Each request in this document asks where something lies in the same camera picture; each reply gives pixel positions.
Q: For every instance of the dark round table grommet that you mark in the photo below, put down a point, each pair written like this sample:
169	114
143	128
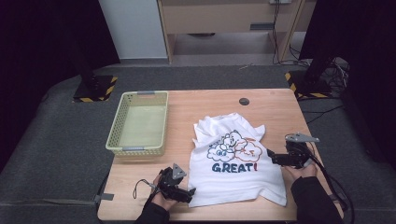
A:
244	101

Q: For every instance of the person's left hand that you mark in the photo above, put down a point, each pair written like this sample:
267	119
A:
163	200

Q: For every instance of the person's right hand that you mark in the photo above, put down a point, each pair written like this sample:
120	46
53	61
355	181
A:
303	172

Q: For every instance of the pale yellow plastic basket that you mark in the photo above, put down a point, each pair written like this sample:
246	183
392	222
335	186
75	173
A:
141	124

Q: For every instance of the black stand with striped base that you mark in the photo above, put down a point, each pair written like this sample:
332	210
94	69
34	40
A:
308	85
93	90

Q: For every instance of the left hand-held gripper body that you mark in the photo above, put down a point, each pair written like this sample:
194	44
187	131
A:
170	182

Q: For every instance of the small metal floor scrap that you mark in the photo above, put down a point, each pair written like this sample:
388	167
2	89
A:
246	66

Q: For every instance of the white printed t-shirt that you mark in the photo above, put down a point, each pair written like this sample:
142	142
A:
236	183

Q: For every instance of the grey tape strip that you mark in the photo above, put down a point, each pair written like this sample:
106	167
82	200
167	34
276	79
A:
333	197
104	197

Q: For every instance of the light wooden desk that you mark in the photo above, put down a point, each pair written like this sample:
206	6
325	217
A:
218	18

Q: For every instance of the black curtain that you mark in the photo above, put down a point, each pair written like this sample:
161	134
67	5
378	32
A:
40	40
364	46

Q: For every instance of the white panel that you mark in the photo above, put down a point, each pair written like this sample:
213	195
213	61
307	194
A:
134	28

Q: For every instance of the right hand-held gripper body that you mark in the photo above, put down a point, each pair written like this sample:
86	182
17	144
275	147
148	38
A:
297	154

